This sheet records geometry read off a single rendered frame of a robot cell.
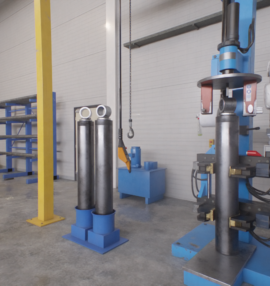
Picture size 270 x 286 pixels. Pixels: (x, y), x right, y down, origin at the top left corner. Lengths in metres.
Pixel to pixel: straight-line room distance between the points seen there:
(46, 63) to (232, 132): 2.80
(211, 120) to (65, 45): 5.63
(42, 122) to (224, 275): 2.97
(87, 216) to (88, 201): 0.19
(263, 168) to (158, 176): 2.65
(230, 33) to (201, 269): 2.20
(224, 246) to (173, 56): 3.83
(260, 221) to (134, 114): 3.83
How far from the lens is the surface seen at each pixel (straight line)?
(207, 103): 2.53
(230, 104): 2.50
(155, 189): 4.74
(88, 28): 7.34
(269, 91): 1.59
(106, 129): 2.81
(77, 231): 3.30
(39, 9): 4.24
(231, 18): 2.84
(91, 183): 3.13
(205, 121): 3.48
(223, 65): 2.57
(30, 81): 9.48
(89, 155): 3.07
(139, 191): 4.75
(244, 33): 3.11
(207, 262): 2.51
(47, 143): 3.85
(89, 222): 3.21
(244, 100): 2.52
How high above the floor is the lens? 1.27
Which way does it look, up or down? 2 degrees down
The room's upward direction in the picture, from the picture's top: straight up
